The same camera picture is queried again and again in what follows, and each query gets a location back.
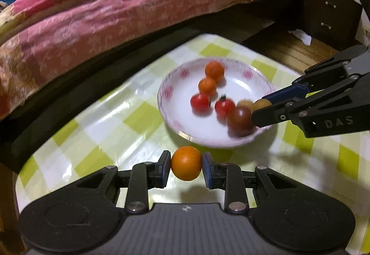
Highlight dark purple tomato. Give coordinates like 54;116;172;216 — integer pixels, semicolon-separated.
226;107;255;131

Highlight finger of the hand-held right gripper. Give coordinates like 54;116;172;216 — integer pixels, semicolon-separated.
250;74;362;129
262;44;370;106

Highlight dark wooden nightstand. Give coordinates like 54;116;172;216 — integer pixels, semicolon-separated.
299;0;363;52

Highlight white paper scrap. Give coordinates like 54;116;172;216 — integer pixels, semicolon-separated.
289;29;313;45

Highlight white floral rimmed plate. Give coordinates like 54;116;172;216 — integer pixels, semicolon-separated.
157;59;276;149

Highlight pink floral blanket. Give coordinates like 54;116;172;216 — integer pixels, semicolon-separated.
0;0;298;120

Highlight small orange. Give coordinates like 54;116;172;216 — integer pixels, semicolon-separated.
205;61;225;81
170;146;203;181

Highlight brown longan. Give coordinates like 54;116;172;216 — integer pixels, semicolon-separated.
237;98;255;109
251;98;272;112

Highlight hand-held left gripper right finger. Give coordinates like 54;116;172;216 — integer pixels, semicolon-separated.
202;152;296;213

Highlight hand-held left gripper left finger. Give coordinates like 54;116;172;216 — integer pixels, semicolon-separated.
74;150;172;214

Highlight red cherry tomato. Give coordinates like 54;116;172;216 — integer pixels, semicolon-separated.
214;95;236;117
190;94;211;112

